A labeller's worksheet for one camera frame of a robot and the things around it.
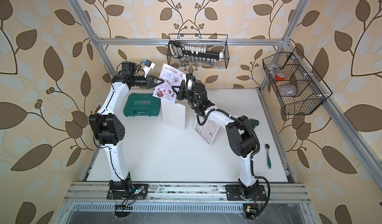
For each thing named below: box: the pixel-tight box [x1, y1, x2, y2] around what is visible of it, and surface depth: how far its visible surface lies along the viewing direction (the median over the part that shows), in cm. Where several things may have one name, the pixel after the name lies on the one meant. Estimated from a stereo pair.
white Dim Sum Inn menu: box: [194, 119, 219, 145], surface depth 89 cm
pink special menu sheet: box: [152, 63, 186, 104], surface depth 84 cm
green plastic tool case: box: [122, 93, 161, 117], surface depth 106 cm
